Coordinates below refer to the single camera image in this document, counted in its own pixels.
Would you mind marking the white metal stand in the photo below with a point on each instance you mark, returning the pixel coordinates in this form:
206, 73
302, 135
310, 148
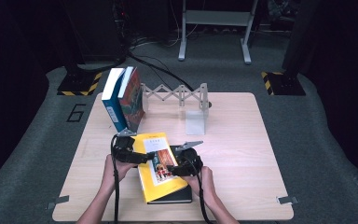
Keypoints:
217, 18

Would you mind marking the grey tape strip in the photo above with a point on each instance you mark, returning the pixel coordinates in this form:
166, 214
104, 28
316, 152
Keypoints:
57, 202
287, 200

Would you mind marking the person's right hand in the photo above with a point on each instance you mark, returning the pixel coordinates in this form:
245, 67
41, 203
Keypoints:
203, 185

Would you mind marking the black stand striped base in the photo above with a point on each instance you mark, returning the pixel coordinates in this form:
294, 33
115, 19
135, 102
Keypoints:
286, 84
80, 84

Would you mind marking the small dark knob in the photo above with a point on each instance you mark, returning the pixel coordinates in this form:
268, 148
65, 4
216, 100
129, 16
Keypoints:
209, 104

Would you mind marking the yellow book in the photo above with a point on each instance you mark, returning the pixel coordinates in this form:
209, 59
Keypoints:
150, 186

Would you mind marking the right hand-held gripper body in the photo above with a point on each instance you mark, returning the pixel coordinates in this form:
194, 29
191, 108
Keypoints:
191, 161

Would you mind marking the red and blue illustrated book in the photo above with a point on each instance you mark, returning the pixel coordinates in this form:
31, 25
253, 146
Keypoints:
133, 99

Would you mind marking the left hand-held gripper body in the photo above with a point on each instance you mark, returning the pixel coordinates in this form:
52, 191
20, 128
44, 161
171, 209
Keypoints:
124, 149

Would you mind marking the dark cabinet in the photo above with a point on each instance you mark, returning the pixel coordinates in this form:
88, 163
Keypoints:
102, 31

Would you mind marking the person's left hand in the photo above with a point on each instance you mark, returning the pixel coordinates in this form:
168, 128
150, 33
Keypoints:
115, 172

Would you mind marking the black book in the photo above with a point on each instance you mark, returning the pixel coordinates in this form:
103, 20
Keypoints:
180, 196

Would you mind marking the grey expandable book rack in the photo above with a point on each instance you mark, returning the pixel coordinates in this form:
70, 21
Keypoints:
195, 123

